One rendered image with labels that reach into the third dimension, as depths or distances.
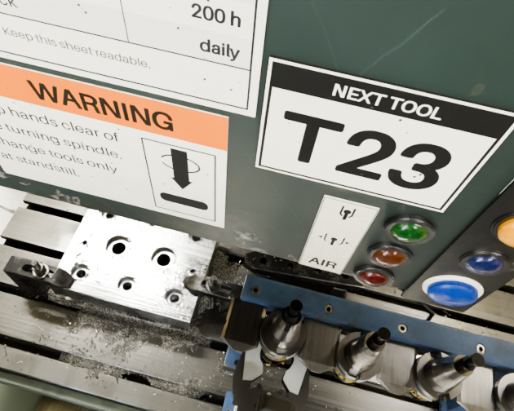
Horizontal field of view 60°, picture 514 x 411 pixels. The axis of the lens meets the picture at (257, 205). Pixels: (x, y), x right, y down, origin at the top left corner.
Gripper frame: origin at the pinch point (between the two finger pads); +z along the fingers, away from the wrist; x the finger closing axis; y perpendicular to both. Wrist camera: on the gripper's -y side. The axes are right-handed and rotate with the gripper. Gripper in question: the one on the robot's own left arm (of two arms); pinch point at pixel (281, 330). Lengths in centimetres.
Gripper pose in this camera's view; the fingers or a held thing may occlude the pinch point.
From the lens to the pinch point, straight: 66.8
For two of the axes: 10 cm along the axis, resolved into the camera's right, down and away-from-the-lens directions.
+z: 2.3, -8.1, 5.4
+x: 9.7, 2.5, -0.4
